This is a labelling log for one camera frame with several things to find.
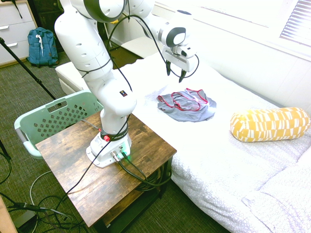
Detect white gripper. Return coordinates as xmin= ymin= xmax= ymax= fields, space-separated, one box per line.
xmin=162 ymin=45 xmax=197 ymax=83

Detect grey garment with red trim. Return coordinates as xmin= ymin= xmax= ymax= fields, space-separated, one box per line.
xmin=156 ymin=88 xmax=217 ymax=122

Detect mint green laundry basket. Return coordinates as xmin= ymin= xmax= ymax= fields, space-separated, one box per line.
xmin=14 ymin=89 xmax=105 ymax=160

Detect yellow white patterned bolster pillow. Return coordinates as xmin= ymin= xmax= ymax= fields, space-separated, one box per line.
xmin=230 ymin=107 xmax=311 ymax=143

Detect white ottoman bench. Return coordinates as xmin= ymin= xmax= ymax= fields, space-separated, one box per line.
xmin=55 ymin=62 xmax=91 ymax=96

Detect window blinds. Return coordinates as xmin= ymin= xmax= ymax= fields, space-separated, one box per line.
xmin=279 ymin=0 xmax=311 ymax=48

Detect rustic wooden side table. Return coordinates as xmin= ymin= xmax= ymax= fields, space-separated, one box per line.
xmin=35 ymin=111 xmax=177 ymax=233

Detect blue backpack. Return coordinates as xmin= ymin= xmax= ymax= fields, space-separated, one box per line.
xmin=26 ymin=27 xmax=60 ymax=68

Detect black tripod leg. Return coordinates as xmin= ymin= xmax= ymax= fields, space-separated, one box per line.
xmin=0 ymin=36 xmax=63 ymax=106

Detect white patterned blanket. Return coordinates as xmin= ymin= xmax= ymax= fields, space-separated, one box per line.
xmin=241 ymin=135 xmax=311 ymax=233

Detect white drawer dresser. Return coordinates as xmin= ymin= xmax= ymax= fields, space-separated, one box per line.
xmin=0 ymin=0 xmax=38 ymax=67

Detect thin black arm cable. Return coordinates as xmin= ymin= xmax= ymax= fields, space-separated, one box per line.
xmin=66 ymin=14 xmax=200 ymax=195

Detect grey cable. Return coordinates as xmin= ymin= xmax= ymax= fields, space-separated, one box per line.
xmin=82 ymin=118 xmax=103 ymax=132
xmin=29 ymin=169 xmax=53 ymax=207

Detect thick black base cables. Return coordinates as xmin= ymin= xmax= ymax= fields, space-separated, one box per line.
xmin=118 ymin=150 xmax=173 ymax=193

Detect black floor cable bundle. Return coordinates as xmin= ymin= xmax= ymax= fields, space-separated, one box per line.
xmin=0 ymin=138 xmax=91 ymax=233

